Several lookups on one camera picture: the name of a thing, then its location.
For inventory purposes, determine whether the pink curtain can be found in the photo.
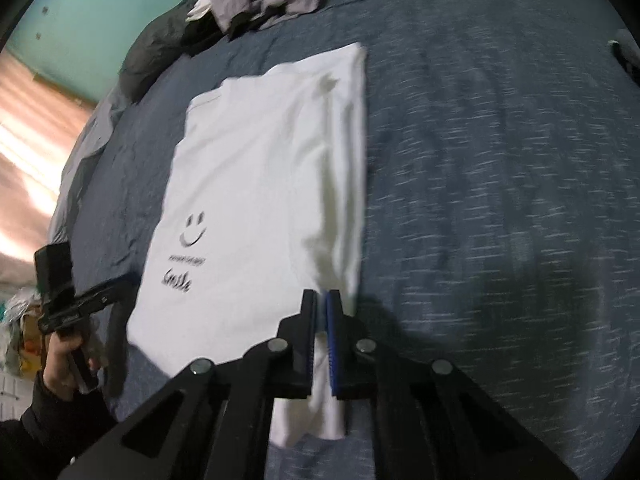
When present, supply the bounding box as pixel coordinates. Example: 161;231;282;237
0;50;98;286

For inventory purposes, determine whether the white long-sleeve shirt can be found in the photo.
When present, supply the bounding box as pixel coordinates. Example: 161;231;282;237
125;42;368;448

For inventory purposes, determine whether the bed with blue-grey sheet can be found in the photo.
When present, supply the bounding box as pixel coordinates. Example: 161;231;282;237
60;0;640;480

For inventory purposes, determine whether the light grey blanket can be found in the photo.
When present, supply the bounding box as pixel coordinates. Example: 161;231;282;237
47;82;131;246

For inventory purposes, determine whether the person's left forearm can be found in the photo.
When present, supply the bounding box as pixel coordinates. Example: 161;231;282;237
0;370;121;480

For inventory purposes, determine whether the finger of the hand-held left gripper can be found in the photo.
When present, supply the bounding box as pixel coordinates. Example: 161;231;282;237
75;275;139;311

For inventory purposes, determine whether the person's left hand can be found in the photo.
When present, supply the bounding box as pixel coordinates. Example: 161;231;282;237
43;336;102;401

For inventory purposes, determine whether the white crumpled garment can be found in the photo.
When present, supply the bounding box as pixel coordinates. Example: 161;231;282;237
185;0;216;23

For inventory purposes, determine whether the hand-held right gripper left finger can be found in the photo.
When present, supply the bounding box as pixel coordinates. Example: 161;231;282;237
57;289;318;480

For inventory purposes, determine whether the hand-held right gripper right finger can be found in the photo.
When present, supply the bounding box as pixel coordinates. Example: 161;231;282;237
325;289;578;480

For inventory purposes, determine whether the dark grey rolled duvet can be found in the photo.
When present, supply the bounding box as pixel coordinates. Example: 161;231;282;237
120;0;221;106

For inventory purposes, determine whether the brown cardboard box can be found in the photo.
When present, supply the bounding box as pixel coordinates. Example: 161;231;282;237
15;310;51;378

